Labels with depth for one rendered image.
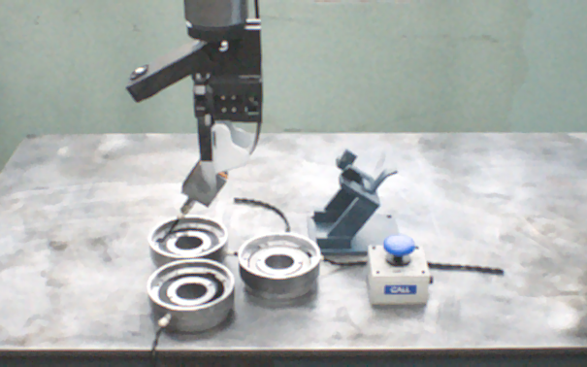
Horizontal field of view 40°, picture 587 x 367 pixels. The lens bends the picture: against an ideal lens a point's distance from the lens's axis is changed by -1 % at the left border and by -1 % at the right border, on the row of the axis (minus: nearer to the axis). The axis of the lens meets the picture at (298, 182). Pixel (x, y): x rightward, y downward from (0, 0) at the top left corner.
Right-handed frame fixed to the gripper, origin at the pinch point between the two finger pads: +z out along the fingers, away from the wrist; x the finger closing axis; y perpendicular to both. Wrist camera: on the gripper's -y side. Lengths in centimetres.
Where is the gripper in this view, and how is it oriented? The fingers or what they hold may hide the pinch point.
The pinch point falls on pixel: (208, 174)
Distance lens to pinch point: 104.9
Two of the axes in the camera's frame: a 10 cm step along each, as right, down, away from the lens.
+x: -0.3, -4.7, 8.8
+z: 0.0, 8.8, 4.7
